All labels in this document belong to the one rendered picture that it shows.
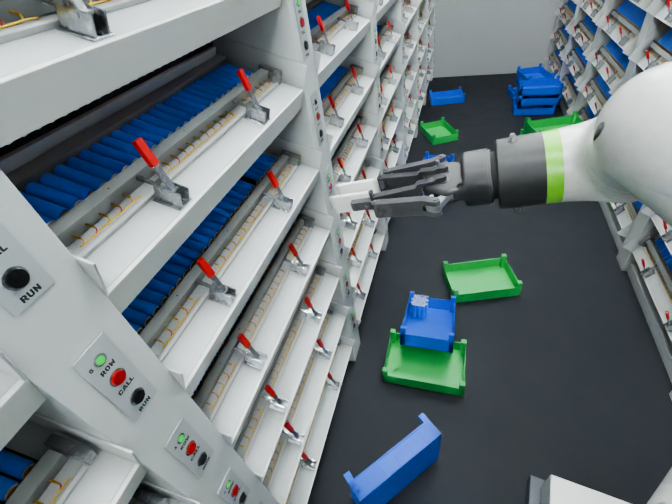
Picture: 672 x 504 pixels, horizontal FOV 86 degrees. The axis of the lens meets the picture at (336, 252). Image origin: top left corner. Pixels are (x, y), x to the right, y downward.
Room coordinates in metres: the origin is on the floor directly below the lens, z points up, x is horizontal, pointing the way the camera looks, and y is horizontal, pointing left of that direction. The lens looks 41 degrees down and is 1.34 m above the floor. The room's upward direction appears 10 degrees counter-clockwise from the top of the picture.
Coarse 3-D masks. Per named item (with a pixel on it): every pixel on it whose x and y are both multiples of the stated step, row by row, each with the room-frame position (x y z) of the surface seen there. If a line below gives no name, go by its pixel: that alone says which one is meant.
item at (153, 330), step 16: (288, 160) 0.84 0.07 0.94; (256, 192) 0.69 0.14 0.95; (240, 208) 0.64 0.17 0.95; (240, 224) 0.60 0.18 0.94; (224, 240) 0.54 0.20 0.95; (208, 256) 0.50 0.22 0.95; (192, 272) 0.47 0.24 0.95; (176, 288) 0.43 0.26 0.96; (192, 288) 0.44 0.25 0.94; (176, 304) 0.40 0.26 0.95; (160, 320) 0.37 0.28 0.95; (144, 336) 0.35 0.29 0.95
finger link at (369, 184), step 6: (360, 180) 0.51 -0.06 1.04; (366, 180) 0.50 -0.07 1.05; (372, 180) 0.49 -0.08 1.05; (336, 186) 0.52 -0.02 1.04; (342, 186) 0.51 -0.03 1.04; (348, 186) 0.51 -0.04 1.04; (354, 186) 0.50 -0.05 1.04; (360, 186) 0.50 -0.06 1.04; (366, 186) 0.50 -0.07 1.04; (372, 186) 0.49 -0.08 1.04; (378, 186) 0.49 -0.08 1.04; (342, 192) 0.51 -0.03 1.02; (348, 192) 0.51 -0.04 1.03; (354, 192) 0.50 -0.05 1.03
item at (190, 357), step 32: (320, 160) 0.83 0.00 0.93; (288, 192) 0.74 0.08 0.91; (288, 224) 0.65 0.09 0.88; (224, 256) 0.53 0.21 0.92; (256, 256) 0.53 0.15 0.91; (192, 320) 0.39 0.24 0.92; (224, 320) 0.39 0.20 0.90; (160, 352) 0.34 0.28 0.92; (192, 352) 0.34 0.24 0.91; (192, 384) 0.30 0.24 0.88
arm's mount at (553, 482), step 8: (552, 480) 0.22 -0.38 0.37; (560, 480) 0.22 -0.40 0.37; (544, 488) 0.23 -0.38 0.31; (552, 488) 0.21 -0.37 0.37; (560, 488) 0.21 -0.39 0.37; (568, 488) 0.21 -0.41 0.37; (576, 488) 0.20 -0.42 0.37; (584, 488) 0.20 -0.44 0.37; (544, 496) 0.21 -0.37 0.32; (552, 496) 0.20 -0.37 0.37; (560, 496) 0.19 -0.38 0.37; (568, 496) 0.19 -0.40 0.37; (576, 496) 0.19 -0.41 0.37; (584, 496) 0.19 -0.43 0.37; (592, 496) 0.18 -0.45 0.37; (600, 496) 0.18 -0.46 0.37; (608, 496) 0.18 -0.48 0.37
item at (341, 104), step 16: (352, 64) 1.50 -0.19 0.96; (368, 64) 1.49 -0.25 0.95; (336, 80) 1.36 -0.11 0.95; (352, 80) 1.43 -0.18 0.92; (368, 80) 1.45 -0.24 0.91; (336, 96) 1.24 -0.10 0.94; (352, 96) 1.29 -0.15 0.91; (336, 112) 1.08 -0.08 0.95; (352, 112) 1.18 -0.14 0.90; (336, 128) 1.06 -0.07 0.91; (336, 144) 1.00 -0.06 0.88
